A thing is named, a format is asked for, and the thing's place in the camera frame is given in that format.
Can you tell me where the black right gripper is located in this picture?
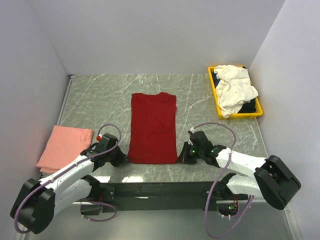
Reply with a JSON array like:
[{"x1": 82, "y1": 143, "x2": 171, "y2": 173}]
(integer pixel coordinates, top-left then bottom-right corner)
[{"x1": 176, "y1": 141, "x2": 205, "y2": 165}]

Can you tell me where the red t shirt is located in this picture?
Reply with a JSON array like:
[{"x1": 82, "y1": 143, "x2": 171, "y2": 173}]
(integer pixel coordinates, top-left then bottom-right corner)
[{"x1": 127, "y1": 92, "x2": 178, "y2": 165}]

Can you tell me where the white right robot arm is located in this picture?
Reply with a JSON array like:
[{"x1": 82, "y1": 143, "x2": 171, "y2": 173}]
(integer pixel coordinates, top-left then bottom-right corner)
[{"x1": 176, "y1": 131, "x2": 302, "y2": 210}]

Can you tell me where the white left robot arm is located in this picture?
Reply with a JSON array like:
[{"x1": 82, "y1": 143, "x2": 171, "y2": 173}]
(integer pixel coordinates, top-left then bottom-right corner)
[{"x1": 10, "y1": 133, "x2": 126, "y2": 234}]

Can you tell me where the folded pink t shirt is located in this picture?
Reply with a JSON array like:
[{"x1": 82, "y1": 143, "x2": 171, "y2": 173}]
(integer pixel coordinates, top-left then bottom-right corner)
[{"x1": 35, "y1": 125, "x2": 94, "y2": 173}]

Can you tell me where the black garment in bin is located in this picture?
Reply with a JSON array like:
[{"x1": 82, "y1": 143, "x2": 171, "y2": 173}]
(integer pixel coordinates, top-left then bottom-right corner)
[{"x1": 237, "y1": 98, "x2": 257, "y2": 114}]

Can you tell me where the white t shirt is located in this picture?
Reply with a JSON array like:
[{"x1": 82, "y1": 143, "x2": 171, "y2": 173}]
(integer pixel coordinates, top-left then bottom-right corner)
[{"x1": 213, "y1": 65, "x2": 259, "y2": 118}]

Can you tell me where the blue garment in bin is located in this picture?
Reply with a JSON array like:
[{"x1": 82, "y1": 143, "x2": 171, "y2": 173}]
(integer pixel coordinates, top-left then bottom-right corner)
[{"x1": 211, "y1": 71, "x2": 220, "y2": 88}]

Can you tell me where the yellow plastic bin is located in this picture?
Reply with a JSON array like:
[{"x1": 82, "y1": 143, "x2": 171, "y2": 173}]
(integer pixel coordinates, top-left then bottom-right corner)
[{"x1": 207, "y1": 66, "x2": 263, "y2": 120}]

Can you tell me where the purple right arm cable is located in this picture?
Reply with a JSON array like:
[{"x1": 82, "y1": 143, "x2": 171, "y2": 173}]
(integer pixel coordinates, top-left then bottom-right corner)
[{"x1": 204, "y1": 122, "x2": 256, "y2": 239}]

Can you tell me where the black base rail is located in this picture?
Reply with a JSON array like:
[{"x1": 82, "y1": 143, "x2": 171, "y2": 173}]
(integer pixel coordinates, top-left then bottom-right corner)
[{"x1": 79, "y1": 182, "x2": 250, "y2": 216}]

